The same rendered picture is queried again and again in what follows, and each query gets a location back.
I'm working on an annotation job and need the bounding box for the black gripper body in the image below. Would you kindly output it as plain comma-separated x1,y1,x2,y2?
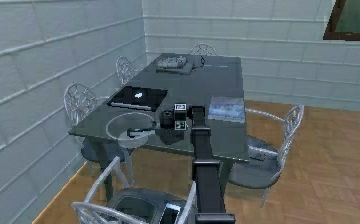
158,109,176,130

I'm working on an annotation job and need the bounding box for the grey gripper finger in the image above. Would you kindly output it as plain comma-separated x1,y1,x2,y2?
126,128,161,138
130,123,161,132

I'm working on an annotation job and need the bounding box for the clear glass bowl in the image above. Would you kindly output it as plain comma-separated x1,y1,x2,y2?
105,111,158,150

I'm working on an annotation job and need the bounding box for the black laptop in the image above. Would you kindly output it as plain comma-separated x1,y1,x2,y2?
107,85,169,112

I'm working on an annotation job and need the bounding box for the dark grey dining table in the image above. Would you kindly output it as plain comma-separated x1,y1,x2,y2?
68,53,251,202

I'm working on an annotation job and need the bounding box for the brown framed window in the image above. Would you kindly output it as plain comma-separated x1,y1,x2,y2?
323,0,360,42

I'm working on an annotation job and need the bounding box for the silver wire-back chair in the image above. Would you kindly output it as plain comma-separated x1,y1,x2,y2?
63,82,136,186
188,42,219,57
115,55,140,87
70,155,200,224
227,103,305,208

